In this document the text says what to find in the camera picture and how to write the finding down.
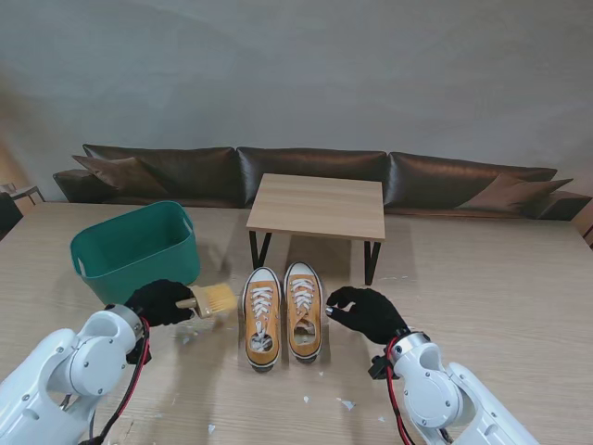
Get dark brown leather sofa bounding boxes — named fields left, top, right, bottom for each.
left=52, top=143, right=593, bottom=223

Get small wooden side table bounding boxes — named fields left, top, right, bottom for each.
left=0, top=183, right=46, bottom=205

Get yellow canvas sneaker white laces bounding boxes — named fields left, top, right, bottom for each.
left=282, top=261, right=325, bottom=364
left=241, top=267, right=283, bottom=373

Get red cable on arm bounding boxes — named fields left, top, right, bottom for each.
left=386, top=342, right=413, bottom=445
left=87, top=322, right=152, bottom=445

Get wooden brush pale bristles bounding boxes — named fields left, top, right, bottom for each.
left=174, top=283, right=238, bottom=322

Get green plastic basket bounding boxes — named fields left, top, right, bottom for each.
left=69, top=199, right=202, bottom=316

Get brown leather cushion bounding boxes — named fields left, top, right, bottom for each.
left=456, top=173, right=574, bottom=212
left=71, top=155, right=170, bottom=196

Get red cable on right arm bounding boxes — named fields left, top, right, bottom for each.
left=386, top=342, right=413, bottom=445

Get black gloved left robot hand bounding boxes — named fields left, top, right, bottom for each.
left=123, top=278, right=196, bottom=328

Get small wooden table black legs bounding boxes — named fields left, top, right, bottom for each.
left=245, top=173, right=386, bottom=286

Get red cable on left arm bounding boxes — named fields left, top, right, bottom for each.
left=87, top=322, right=152, bottom=445

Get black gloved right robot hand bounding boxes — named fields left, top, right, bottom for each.
left=325, top=286, right=411, bottom=345

